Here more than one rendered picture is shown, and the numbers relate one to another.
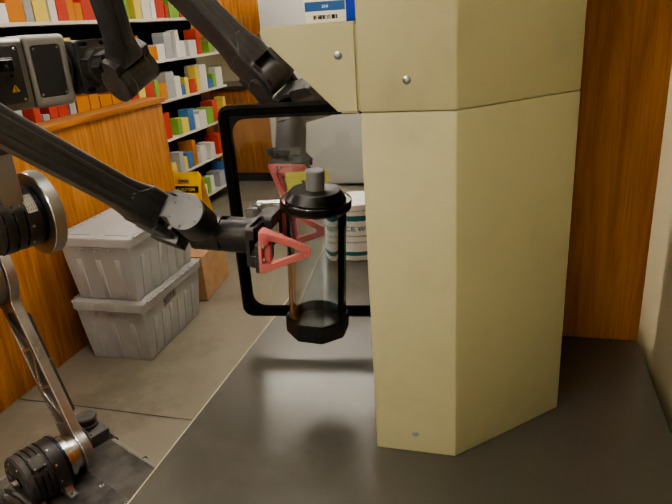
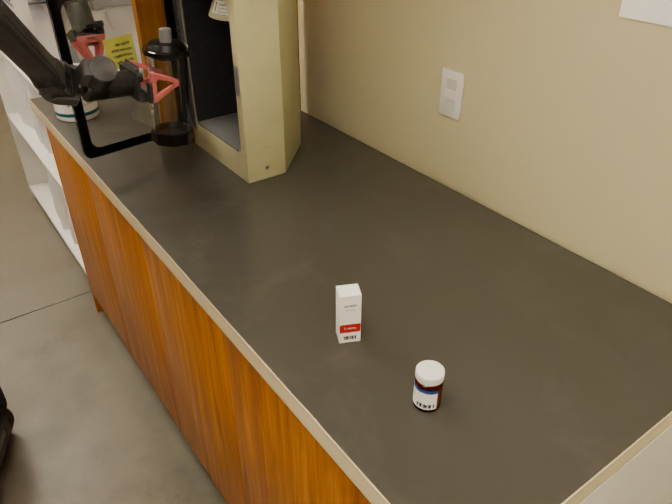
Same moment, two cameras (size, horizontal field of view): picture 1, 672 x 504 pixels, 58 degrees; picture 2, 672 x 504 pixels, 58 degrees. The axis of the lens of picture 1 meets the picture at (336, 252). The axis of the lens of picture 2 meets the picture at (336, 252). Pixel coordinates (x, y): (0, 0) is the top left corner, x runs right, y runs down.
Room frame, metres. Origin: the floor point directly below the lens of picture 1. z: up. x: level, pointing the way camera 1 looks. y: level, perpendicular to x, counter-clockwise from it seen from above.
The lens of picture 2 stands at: (-0.30, 0.93, 1.64)
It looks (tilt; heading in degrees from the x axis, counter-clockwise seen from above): 33 degrees down; 307
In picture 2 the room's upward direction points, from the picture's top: straight up
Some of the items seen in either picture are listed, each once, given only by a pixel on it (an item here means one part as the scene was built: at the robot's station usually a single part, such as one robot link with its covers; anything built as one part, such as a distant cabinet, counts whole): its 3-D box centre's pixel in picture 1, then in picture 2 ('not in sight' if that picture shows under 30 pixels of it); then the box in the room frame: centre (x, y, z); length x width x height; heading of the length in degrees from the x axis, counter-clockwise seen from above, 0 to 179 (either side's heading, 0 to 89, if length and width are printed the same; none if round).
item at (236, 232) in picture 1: (246, 235); (121, 83); (0.91, 0.14, 1.20); 0.10 x 0.07 x 0.07; 166
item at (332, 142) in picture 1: (313, 215); (126, 69); (1.04, 0.04, 1.19); 0.30 x 0.01 x 0.40; 80
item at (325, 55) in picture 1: (344, 60); not in sight; (0.88, -0.03, 1.46); 0.32 x 0.11 x 0.10; 163
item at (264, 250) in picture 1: (283, 245); (157, 83); (0.86, 0.08, 1.20); 0.09 x 0.07 x 0.07; 76
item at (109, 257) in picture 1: (133, 248); not in sight; (2.94, 1.03, 0.49); 0.60 x 0.42 x 0.33; 163
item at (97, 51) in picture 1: (103, 66); not in sight; (1.47, 0.50, 1.45); 0.09 x 0.08 x 0.12; 140
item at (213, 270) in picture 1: (193, 266); not in sight; (3.54, 0.89, 0.14); 0.41 x 0.32 x 0.28; 169
